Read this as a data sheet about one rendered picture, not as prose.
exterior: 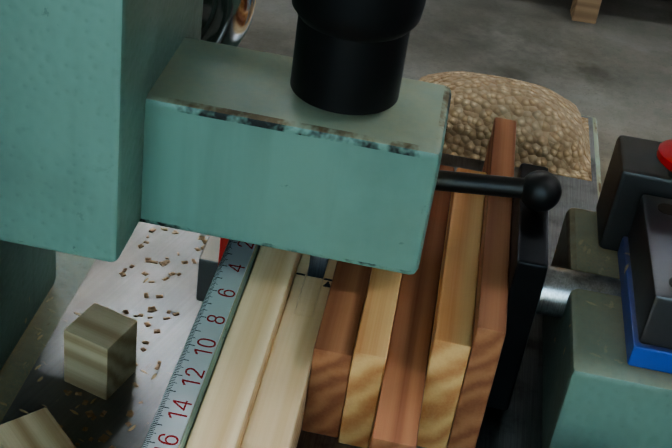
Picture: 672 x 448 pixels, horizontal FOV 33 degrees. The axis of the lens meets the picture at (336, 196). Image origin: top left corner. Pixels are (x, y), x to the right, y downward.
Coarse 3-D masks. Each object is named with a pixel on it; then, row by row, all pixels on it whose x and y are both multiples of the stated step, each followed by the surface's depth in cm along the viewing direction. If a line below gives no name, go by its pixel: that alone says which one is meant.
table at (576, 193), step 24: (456, 168) 76; (480, 168) 76; (576, 192) 75; (600, 192) 76; (552, 216) 72; (552, 240) 70; (528, 360) 60; (528, 384) 59; (528, 408) 57; (480, 432) 55; (504, 432) 56; (528, 432) 56
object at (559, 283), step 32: (512, 224) 56; (544, 224) 54; (512, 256) 53; (544, 256) 52; (512, 288) 52; (544, 288) 56; (576, 288) 56; (608, 288) 56; (512, 320) 53; (512, 352) 54; (512, 384) 55
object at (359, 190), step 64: (192, 64) 54; (256, 64) 55; (192, 128) 51; (256, 128) 51; (320, 128) 51; (384, 128) 51; (192, 192) 53; (256, 192) 53; (320, 192) 52; (384, 192) 52; (320, 256) 54; (384, 256) 54
